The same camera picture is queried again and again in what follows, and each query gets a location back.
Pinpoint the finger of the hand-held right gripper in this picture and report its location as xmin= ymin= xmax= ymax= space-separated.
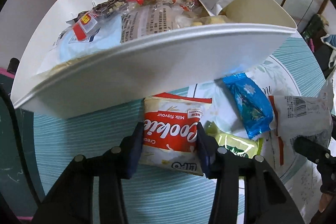
xmin=287 ymin=135 xmax=336 ymax=196

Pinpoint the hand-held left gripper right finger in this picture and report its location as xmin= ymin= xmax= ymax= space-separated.
xmin=196 ymin=122 xmax=305 ymax=224

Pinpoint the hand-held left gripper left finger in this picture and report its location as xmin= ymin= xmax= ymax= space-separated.
xmin=31 ymin=121 xmax=145 ymax=224

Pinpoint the white snack bag black text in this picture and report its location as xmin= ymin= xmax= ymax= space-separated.
xmin=268 ymin=80 xmax=336 ymax=167

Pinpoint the red white cookie packet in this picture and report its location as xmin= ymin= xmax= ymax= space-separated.
xmin=138 ymin=93 xmax=213 ymax=177

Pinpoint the white plastic bin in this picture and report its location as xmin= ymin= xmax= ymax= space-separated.
xmin=10 ymin=0 xmax=298 ymax=119

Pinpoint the light blue snack packet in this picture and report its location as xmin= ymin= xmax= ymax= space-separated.
xmin=37 ymin=14 xmax=124 ymax=75

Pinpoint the clear nut snack packet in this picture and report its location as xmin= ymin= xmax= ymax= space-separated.
xmin=66 ymin=0 xmax=210 ymax=42

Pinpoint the green snack packet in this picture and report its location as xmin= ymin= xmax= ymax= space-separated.
xmin=205 ymin=121 xmax=264 ymax=159

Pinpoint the teal striped tablecloth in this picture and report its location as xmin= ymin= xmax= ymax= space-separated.
xmin=34 ymin=38 xmax=336 ymax=224

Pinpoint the blue foil snack packet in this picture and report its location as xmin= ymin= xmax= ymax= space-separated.
xmin=223 ymin=73 xmax=274 ymax=140

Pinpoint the dark cloth pile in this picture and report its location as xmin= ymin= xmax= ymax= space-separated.
xmin=302 ymin=13 xmax=336 ymax=77

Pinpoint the green chalkboard pink frame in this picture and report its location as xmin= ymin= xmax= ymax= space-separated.
xmin=0 ymin=68 xmax=47 ymax=220

